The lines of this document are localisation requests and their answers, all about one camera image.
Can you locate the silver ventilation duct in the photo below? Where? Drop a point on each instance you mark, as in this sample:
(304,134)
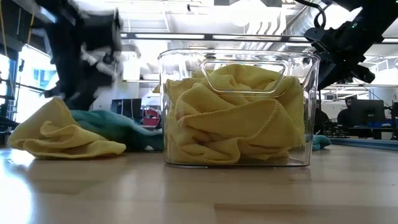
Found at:
(298,28)

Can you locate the long ceiling light bar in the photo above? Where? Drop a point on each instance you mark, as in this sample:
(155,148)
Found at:
(186,36)

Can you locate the black monitor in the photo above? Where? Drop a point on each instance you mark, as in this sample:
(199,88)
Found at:
(126,109)
(368,110)

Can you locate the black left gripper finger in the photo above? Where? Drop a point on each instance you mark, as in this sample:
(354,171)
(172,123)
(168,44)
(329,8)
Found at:
(56,92)
(81,99)

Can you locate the teal microfiber towel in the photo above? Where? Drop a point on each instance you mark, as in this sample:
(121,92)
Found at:
(118,127)

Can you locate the black aluminium table frame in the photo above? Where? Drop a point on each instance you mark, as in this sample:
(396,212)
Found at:
(363,144)

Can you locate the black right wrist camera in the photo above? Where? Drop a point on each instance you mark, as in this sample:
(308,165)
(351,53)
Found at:
(317,35)

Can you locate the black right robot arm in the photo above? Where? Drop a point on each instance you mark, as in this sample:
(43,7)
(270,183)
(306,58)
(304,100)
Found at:
(379,15)

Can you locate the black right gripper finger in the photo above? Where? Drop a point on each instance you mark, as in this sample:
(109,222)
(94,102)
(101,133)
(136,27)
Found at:
(329,73)
(363,74)

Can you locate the clear plastic basket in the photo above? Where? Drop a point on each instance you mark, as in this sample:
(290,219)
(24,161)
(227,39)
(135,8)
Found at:
(174,62)

